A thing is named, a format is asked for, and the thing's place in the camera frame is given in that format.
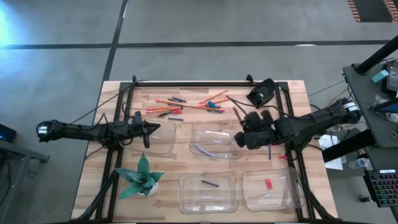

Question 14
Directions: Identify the black pole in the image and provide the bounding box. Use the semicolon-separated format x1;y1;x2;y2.
355;35;398;75

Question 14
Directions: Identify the white paper sheet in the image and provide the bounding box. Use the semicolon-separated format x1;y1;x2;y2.
324;155;348;171
318;133;342;151

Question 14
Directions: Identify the striped floor mat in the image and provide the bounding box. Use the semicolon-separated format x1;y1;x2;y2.
346;0;398;23

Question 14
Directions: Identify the clear plastic bottle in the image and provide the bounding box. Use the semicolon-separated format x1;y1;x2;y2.
347;157;371;170

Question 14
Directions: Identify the black aluminium table frame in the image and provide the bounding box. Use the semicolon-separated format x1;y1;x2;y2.
74;74;335;224

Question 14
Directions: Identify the teal box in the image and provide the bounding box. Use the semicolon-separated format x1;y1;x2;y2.
371;69;390;84

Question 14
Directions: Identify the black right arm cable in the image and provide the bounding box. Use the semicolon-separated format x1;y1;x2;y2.
225;95;282;124

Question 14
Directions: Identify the backlit black keyboard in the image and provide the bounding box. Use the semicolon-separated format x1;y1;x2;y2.
363;169;398;208

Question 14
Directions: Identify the clear plastic bin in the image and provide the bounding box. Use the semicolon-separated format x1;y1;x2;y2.
123;119;177;156
241;167;305;213
188;119;244;160
178;171;239;215

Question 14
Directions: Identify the purple pen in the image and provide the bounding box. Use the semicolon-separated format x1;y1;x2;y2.
194;144;217;158

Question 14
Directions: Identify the black box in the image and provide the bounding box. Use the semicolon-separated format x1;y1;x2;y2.
381;58;398;94

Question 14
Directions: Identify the long black table cable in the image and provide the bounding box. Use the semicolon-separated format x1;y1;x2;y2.
70;79;147;124

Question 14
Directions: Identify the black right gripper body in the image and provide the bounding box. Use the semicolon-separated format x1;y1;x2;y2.
234;109;279;151

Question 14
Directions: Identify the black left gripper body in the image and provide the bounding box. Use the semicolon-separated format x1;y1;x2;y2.
132;111;150;149

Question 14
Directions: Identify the grey side bench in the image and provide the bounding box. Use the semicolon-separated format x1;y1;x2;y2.
0;139;50;224

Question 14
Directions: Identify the black device blue light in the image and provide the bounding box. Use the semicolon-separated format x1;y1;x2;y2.
0;123;17;143

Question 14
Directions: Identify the black hole punch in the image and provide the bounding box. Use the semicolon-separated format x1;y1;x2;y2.
246;77;277;110

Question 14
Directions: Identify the dark tablet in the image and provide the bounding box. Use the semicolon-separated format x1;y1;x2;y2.
369;98;398;114

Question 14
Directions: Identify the black desk beam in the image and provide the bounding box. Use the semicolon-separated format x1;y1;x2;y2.
322;128;377;164

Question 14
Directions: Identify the green artificial plant white pot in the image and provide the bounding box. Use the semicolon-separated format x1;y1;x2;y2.
114;152;165;200

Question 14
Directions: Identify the dark grey side desk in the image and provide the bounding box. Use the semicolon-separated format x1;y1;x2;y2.
341;57;398;149

